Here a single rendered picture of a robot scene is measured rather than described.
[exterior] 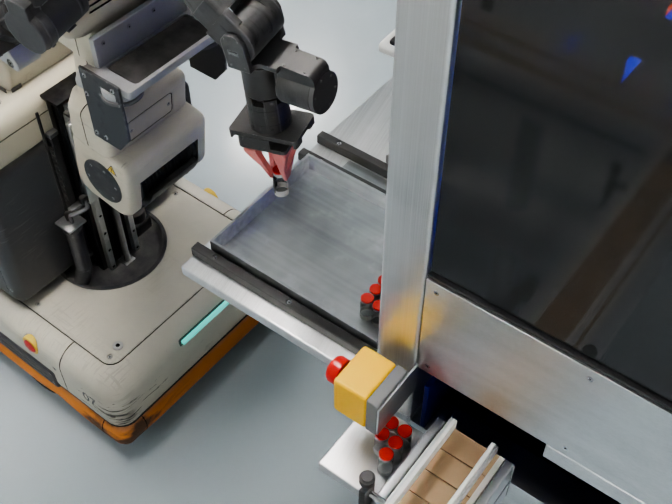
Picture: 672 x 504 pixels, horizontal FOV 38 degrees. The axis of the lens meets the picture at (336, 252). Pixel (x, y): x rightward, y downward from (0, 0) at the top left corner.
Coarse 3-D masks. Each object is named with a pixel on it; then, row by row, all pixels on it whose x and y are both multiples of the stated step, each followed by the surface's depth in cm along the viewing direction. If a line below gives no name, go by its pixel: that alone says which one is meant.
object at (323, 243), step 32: (320, 160) 171; (320, 192) 171; (352, 192) 171; (256, 224) 166; (288, 224) 166; (320, 224) 166; (352, 224) 166; (384, 224) 166; (224, 256) 159; (256, 256) 161; (288, 256) 161; (320, 256) 161; (352, 256) 161; (288, 288) 152; (320, 288) 157; (352, 288) 157; (352, 320) 152
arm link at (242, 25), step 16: (192, 0) 118; (208, 0) 116; (224, 0) 116; (240, 0) 120; (256, 0) 119; (272, 0) 119; (208, 16) 118; (224, 16) 116; (240, 16) 117; (256, 16) 118; (272, 16) 119; (208, 32) 120; (224, 32) 118; (240, 32) 116; (256, 32) 117; (272, 32) 120; (256, 48) 118
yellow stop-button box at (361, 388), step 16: (368, 352) 130; (352, 368) 129; (368, 368) 129; (384, 368) 129; (400, 368) 129; (336, 384) 128; (352, 384) 127; (368, 384) 127; (384, 384) 127; (336, 400) 131; (352, 400) 128; (368, 400) 126; (384, 400) 126; (352, 416) 131; (368, 416) 128
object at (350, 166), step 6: (348, 162) 176; (348, 168) 175; (354, 168) 175; (360, 168) 175; (360, 174) 174; (366, 174) 174; (372, 174) 174; (372, 180) 173; (378, 180) 173; (384, 180) 173; (384, 186) 172
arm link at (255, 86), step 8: (256, 72) 123; (264, 72) 123; (272, 72) 123; (248, 80) 124; (256, 80) 124; (264, 80) 124; (272, 80) 124; (248, 88) 125; (256, 88) 125; (264, 88) 125; (272, 88) 125; (248, 96) 127; (256, 96) 126; (264, 96) 125; (272, 96) 126
